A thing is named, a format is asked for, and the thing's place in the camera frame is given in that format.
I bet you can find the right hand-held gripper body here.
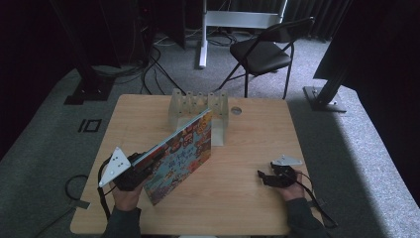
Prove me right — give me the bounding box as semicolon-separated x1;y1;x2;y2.
266;155;304;189

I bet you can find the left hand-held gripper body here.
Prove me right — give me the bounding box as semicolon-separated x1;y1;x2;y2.
98;146;154;192

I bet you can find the colourful picture book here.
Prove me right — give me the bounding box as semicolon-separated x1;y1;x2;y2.
132;108;213;206

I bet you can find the clear acrylic book rack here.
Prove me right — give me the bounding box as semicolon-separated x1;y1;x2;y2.
167;87;230;148

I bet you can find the person's right hand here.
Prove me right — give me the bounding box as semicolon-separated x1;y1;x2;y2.
275;170;307;202

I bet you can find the person's left hand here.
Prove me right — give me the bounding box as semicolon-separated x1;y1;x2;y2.
110;179;146;212

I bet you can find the black stand with square base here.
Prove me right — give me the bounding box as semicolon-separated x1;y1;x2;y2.
49;0;115;106

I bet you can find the black stand with grey base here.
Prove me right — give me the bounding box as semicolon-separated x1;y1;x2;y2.
302;0;355;114

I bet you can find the black folding chair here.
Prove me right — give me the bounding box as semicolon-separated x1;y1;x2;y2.
214;17;316;100

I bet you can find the dark curtain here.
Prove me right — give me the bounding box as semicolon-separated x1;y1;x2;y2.
283;0;353;42

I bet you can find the left hand-held gripper black cable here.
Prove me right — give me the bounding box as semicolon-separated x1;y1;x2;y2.
96;155;115;221

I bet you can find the hand-held gripper black cable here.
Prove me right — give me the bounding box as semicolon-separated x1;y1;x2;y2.
295;171;340;230
96;155;115;221

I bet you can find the right hand-held gripper black cable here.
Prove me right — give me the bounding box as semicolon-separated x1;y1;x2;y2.
295;171;340;230

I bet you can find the black looped floor cable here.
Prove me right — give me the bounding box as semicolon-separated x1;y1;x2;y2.
33;174;90;238

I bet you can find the bundle of black floor cables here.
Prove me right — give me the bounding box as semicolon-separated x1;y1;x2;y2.
92;29;187;97

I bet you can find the white metal desk frame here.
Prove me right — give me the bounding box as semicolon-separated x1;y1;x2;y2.
197;0;289;69

